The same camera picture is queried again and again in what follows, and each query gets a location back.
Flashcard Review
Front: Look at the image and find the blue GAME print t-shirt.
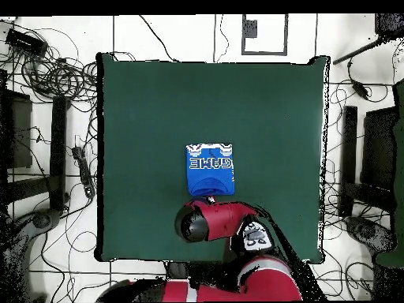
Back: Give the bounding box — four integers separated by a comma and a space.
185, 142, 236, 197

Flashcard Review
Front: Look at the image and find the black flat panel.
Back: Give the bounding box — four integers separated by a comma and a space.
0, 89, 33, 170
361, 107, 399, 190

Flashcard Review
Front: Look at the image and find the dark green table cloth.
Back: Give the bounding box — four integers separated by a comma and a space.
94, 51, 331, 264

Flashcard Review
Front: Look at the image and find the black power strip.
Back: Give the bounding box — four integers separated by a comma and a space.
71, 146, 96, 199

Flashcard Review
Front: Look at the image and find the long black bar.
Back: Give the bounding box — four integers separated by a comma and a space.
49, 95, 71, 211
339, 105, 358, 219

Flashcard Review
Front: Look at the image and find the black power adapter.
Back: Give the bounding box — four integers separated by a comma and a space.
351, 80, 371, 99

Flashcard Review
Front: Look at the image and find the dark green fabric object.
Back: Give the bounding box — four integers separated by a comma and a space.
375, 78, 404, 269

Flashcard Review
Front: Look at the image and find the black rod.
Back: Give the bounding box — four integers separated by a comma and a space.
332, 37, 384, 65

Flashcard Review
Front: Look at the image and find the black electronics box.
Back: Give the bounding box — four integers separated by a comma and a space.
5, 28, 49, 58

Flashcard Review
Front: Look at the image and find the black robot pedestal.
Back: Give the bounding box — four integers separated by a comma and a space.
165, 260, 194, 281

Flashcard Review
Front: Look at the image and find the grey rectangular floor frame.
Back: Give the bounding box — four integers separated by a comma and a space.
241, 13, 289, 57

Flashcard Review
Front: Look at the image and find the tangle of black cables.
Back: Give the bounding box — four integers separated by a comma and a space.
17, 54, 99, 107

